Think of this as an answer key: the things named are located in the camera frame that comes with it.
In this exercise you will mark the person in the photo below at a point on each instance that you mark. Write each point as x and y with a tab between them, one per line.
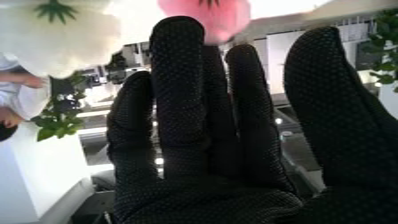
23	100

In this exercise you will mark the pink flower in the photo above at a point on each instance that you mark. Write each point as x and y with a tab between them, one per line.
213	16

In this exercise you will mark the green sprig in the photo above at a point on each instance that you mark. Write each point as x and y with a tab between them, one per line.
55	120
384	50

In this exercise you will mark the white flower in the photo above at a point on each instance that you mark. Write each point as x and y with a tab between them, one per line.
59	40

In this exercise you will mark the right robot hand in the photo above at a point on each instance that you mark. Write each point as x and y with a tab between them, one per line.
196	166

